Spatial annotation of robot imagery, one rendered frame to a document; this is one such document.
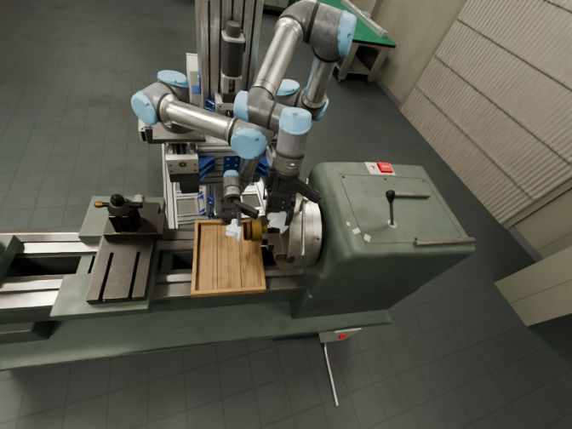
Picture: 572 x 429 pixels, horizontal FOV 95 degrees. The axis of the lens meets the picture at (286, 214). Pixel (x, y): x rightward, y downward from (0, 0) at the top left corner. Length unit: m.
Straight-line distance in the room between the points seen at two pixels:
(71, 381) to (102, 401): 0.21
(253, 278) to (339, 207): 0.49
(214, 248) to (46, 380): 1.29
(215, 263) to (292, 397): 1.13
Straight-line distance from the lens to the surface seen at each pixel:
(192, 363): 1.99
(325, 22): 1.01
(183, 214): 2.21
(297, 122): 0.64
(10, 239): 1.44
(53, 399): 2.14
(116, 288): 1.13
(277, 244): 1.01
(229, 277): 1.18
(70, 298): 1.22
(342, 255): 0.94
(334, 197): 1.06
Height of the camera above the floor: 1.97
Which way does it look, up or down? 50 degrees down
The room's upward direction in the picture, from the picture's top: 20 degrees clockwise
